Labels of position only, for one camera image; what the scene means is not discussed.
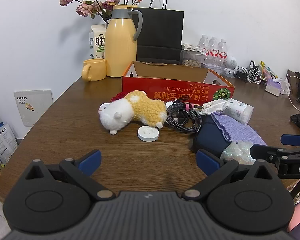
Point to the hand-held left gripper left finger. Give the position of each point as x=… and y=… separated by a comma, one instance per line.
x=90, y=162

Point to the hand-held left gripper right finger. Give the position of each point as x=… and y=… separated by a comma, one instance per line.
x=207, y=162

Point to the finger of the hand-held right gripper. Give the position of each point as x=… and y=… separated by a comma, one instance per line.
x=293, y=140
x=263, y=152

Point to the navy blue pouch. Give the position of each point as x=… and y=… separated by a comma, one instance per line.
x=210, y=137

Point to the clear plastic bag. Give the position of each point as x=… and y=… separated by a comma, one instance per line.
x=236, y=151

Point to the purple knit cloth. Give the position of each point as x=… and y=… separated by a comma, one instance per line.
x=240, y=130

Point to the white tissue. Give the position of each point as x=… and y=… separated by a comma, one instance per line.
x=215, y=106

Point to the yellow white plush sheep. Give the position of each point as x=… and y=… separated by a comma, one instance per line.
x=140, y=110

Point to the red cardboard box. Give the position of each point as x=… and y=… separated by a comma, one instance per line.
x=170, y=90

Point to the white tissue packet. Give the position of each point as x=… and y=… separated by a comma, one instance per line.
x=240, y=110

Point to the white charger stand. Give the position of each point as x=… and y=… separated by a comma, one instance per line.
x=287, y=85

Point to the purple tissue box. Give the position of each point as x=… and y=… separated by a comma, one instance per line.
x=273, y=87

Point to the white round disc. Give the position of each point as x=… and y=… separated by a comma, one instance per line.
x=148, y=133

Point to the yellow snack packets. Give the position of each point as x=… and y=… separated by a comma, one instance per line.
x=267, y=70

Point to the small black device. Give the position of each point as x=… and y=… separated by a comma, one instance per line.
x=252, y=65

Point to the rack of leaflets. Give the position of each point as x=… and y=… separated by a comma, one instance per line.
x=2, y=142

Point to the pale printed tin box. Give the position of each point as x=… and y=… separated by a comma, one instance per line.
x=213, y=70

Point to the white robot-shaped speaker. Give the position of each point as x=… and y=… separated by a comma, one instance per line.
x=231, y=65

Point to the yellow mug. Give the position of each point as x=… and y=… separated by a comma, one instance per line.
x=96, y=68

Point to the clear container of seeds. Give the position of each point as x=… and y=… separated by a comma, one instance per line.
x=190, y=61

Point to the clear water bottle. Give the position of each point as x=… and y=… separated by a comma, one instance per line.
x=213, y=50
x=204, y=47
x=222, y=52

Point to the flat white box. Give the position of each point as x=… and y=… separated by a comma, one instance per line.
x=193, y=48

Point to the yellow thermos jug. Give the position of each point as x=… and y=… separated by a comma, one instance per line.
x=120, y=47

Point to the white milk carton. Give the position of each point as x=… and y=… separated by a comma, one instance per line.
x=97, y=42

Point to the black paper bag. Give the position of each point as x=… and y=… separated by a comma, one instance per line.
x=160, y=35

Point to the white wall panel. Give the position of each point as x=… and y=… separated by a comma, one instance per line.
x=33, y=107

